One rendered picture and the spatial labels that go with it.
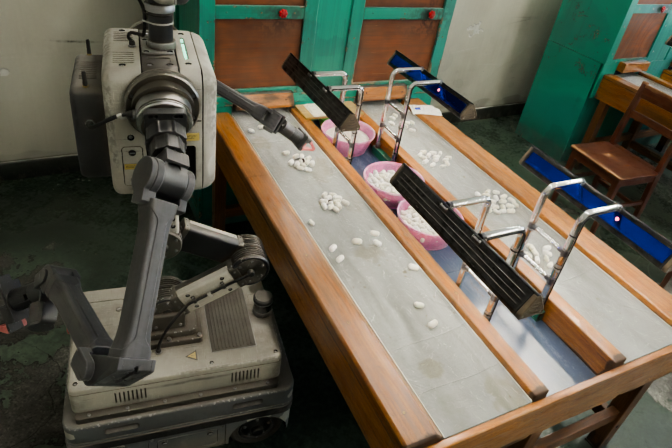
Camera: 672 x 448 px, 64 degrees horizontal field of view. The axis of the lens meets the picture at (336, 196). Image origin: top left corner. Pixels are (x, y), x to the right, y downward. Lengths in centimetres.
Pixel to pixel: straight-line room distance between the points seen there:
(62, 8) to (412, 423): 269
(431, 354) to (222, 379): 70
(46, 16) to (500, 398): 280
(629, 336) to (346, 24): 182
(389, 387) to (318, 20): 178
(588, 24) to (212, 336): 358
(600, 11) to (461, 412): 348
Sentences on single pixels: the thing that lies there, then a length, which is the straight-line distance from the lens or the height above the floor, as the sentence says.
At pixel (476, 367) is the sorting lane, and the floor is 74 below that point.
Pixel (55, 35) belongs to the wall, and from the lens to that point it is 335.
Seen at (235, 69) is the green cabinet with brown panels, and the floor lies 97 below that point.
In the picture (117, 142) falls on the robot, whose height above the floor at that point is 128.
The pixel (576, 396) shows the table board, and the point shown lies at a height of 71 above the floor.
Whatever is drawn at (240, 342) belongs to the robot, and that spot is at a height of 48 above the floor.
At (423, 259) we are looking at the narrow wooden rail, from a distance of 190.
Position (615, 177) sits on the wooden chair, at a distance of 370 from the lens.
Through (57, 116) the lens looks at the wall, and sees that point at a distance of 353.
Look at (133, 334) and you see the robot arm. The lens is 108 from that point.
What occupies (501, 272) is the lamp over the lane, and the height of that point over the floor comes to 109.
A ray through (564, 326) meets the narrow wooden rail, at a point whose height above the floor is 73.
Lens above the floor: 194
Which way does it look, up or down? 34 degrees down
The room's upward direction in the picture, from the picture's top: 10 degrees clockwise
